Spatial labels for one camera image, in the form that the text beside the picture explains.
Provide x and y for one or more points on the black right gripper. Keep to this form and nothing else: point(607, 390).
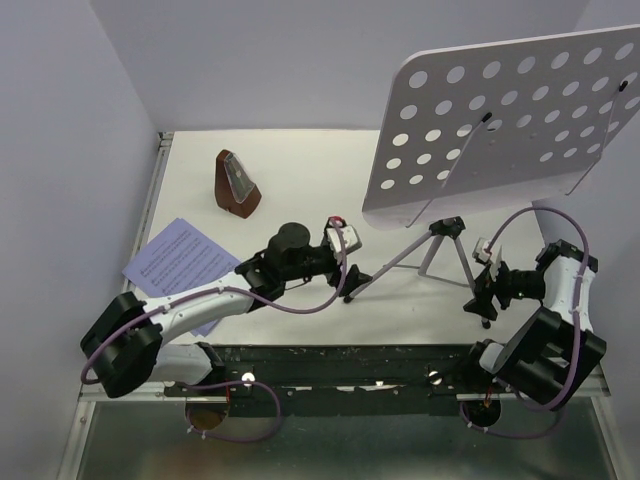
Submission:
point(488, 286)

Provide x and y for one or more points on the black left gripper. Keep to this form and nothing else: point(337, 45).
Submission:
point(353, 280)

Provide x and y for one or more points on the lilac perforated music stand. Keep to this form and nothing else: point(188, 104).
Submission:
point(479, 127)

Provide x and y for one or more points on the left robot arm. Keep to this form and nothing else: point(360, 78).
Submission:
point(132, 341)

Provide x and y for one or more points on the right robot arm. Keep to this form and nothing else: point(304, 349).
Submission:
point(555, 350)

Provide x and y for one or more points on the brown wooden metronome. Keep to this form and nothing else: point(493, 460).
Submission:
point(234, 191)

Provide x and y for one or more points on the lilac sheet music page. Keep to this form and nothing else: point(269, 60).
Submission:
point(178, 259)
point(206, 329)

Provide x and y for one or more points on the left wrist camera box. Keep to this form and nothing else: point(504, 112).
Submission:
point(342, 238)

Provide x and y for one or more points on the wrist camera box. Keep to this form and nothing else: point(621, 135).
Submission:
point(342, 238)
point(486, 253)

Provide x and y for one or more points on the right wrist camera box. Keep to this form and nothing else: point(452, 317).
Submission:
point(486, 253)

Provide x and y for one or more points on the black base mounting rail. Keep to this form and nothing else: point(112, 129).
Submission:
point(343, 365)

